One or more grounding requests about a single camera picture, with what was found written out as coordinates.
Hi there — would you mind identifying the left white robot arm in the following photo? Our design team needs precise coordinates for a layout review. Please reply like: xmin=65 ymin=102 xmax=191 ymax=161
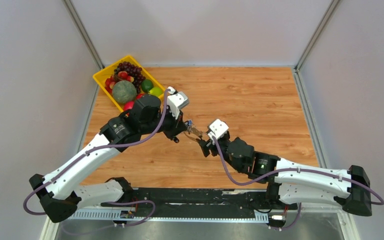
xmin=28 ymin=91 xmax=189 ymax=223

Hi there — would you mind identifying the left aluminium frame post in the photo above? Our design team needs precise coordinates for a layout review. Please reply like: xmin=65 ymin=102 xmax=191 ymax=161
xmin=62 ymin=0 xmax=105 ymax=69

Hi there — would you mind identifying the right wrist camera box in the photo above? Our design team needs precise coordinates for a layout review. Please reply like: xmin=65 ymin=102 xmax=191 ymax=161
xmin=207 ymin=118 xmax=229 ymax=142

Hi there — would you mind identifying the aluminium frame post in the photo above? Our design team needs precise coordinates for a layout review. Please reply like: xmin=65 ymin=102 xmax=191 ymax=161
xmin=294 ymin=0 xmax=342 ymax=72
xmin=62 ymin=0 xmax=105 ymax=69

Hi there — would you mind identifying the green netted melon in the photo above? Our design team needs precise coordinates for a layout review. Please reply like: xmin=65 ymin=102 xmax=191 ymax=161
xmin=112 ymin=80 xmax=138 ymax=105

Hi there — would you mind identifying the red apple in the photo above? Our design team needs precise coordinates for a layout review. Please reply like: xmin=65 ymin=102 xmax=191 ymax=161
xmin=136 ymin=93 xmax=145 ymax=100
xmin=123 ymin=101 xmax=135 ymax=111

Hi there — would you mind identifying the red-yellow peach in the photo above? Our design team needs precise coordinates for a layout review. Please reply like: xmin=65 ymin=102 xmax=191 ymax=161
xmin=126 ymin=75 xmax=135 ymax=83

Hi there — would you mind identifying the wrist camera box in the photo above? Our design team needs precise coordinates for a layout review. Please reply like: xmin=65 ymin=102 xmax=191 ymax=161
xmin=207 ymin=118 xmax=229 ymax=142
xmin=167 ymin=86 xmax=190 ymax=120

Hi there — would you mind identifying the dark purple grape bunch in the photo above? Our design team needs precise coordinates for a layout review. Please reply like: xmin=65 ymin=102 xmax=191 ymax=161
xmin=113 ymin=61 xmax=146 ymax=94

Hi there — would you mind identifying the right aluminium frame post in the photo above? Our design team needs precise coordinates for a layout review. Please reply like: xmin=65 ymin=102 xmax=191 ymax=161
xmin=294 ymin=0 xmax=342 ymax=72

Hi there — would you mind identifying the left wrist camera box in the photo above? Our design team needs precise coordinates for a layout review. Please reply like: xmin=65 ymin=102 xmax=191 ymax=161
xmin=167 ymin=86 xmax=190 ymax=120

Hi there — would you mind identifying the dark green lime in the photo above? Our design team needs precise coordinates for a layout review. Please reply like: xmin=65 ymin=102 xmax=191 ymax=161
xmin=140 ymin=79 xmax=154 ymax=93

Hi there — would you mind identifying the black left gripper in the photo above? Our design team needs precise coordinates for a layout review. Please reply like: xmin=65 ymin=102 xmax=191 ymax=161
xmin=140 ymin=103 xmax=189 ymax=141

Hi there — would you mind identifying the yellow plastic fruit tray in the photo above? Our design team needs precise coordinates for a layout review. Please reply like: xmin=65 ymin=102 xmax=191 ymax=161
xmin=93 ymin=55 xmax=165 ymax=112

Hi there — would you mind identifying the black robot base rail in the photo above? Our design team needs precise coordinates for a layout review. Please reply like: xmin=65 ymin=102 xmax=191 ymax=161
xmin=121 ymin=187 xmax=286 ymax=219

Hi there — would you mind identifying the silver keyring bunch with keys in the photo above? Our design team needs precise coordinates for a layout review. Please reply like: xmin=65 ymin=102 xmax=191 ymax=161
xmin=183 ymin=120 xmax=203 ymax=143

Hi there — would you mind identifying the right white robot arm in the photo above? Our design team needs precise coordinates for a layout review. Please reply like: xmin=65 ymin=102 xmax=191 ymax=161
xmin=196 ymin=134 xmax=373 ymax=217

